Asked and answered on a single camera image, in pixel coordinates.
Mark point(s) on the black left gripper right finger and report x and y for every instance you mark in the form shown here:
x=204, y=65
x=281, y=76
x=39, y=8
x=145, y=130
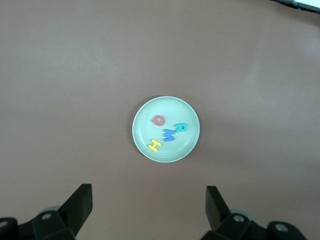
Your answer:
x=225, y=225

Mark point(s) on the teal foam letter R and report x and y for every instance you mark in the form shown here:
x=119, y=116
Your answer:
x=181, y=127

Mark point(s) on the yellow foam letter H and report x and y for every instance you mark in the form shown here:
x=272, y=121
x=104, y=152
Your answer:
x=154, y=145

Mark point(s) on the white table edge rail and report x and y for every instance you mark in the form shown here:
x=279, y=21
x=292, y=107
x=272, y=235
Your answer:
x=302, y=5

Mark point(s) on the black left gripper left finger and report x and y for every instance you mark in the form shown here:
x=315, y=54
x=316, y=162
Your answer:
x=67, y=220

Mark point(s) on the green plate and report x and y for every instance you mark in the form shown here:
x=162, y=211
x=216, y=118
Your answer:
x=170, y=105

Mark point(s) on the blue capital foam letter W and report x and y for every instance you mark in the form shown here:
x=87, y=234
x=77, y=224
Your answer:
x=169, y=135

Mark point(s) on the red foam letter Q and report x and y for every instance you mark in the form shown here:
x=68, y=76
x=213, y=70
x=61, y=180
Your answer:
x=158, y=120

